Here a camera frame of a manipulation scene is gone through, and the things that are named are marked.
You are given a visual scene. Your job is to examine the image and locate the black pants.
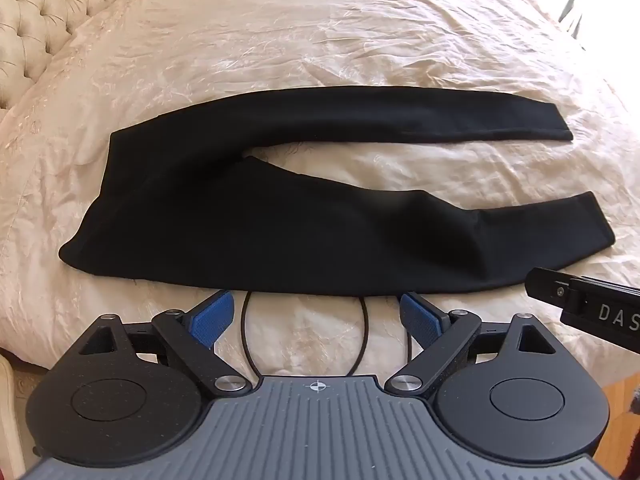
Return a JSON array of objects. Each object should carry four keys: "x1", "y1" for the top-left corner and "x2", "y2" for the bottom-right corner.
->
[{"x1": 58, "y1": 87, "x2": 615, "y2": 297}]

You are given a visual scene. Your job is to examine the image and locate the cream embroidered bedspread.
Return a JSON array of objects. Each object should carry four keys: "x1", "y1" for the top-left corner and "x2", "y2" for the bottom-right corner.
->
[{"x1": 1, "y1": 0, "x2": 639, "y2": 367}]

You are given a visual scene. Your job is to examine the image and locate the tufted beige headboard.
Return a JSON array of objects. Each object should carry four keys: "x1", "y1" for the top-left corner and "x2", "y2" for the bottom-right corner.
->
[{"x1": 1, "y1": 0, "x2": 114, "y2": 113}]

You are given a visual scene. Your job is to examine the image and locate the black cable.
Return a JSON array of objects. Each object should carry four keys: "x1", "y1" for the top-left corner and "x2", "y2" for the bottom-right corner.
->
[{"x1": 240, "y1": 288, "x2": 414, "y2": 378}]

